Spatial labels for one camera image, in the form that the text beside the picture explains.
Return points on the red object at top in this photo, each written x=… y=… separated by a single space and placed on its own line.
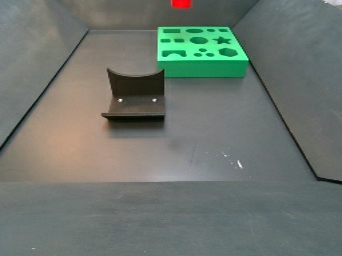
x=183 y=4

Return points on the green shape sorter block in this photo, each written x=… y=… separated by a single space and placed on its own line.
x=200 y=52

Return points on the black curved holder bracket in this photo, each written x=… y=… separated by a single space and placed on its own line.
x=137 y=96

